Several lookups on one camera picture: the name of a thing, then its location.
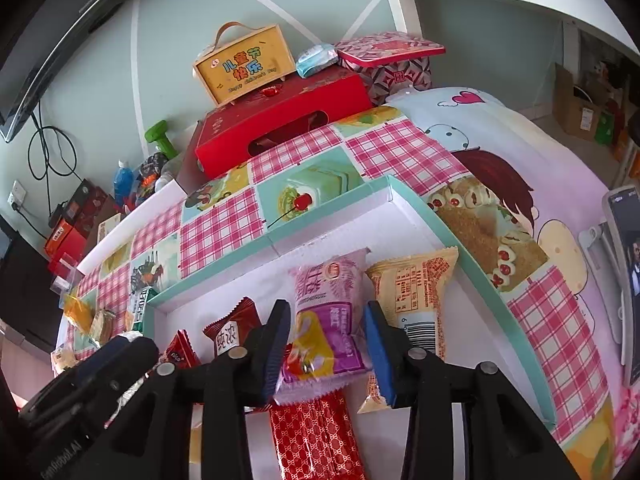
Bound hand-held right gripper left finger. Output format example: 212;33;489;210
37;299;292;480

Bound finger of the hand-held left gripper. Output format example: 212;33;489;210
75;334;160;387

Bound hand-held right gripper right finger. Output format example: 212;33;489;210
362;300;581;480

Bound clear cookie packet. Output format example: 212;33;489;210
90;307;118;346

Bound green and white snack packet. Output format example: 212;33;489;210
131;286;161;336

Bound purple snack packet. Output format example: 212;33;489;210
272;247;373;406

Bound small dark red snack packet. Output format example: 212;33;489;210
159;330;201;367
202;297;260;358

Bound orange candy packet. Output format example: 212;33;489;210
62;290;98;333

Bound beige wafer snack packet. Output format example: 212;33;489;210
357;246;460;415

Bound teal cardboard tray box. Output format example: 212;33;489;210
145;175;557;480

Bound long red patterned snack packet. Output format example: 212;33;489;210
269;392;368;480

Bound clear pale snack packet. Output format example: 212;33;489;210
51;346;81;375

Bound clear plastic box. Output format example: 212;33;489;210
49;255;83;291

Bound black cabinet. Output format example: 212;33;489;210
0;215;66;351

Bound small yellow printed box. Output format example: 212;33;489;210
97;215;123;242

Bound white foam board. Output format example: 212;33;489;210
77;180;186;271

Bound dark brown box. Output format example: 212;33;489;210
50;177;108;236

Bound blue liquid bottle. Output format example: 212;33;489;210
112;159;137;206

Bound colourful toy pile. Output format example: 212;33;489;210
135;152;168;196

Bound green dumbbell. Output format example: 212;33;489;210
145;120;180;161

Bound white phone stand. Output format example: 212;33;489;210
580;225;626;361

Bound red gift box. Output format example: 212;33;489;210
180;70;373;181

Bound cartoon print bedsheet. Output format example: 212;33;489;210
385;85;640;311

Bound smartphone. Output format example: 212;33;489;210
602;185;640;388

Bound blue wet wipes pack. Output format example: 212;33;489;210
295;42;341;78

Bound pink patterned gift box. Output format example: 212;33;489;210
334;31;447;106

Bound black television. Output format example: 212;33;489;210
0;0;196;143

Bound white wall outlet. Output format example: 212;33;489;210
7;180;28;211

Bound black cable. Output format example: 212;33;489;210
27;110;83;186

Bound yellow gift box with handle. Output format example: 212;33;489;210
192;21;291;107

